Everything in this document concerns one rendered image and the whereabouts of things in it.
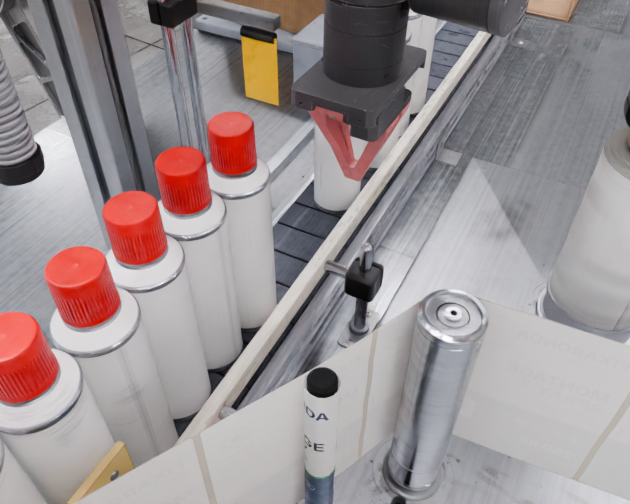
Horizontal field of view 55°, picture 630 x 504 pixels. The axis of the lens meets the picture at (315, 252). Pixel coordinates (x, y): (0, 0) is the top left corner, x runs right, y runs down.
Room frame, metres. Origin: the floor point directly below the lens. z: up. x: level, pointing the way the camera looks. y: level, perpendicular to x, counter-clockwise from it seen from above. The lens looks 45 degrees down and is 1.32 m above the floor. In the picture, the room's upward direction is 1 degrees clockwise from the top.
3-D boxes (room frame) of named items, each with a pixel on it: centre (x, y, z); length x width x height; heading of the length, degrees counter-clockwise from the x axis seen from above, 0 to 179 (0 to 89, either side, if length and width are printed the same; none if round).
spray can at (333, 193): (0.53, -0.02, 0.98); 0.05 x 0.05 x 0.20
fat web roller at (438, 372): (0.21, -0.08, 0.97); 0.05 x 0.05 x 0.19
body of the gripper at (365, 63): (0.41, -0.03, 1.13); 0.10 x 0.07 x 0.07; 153
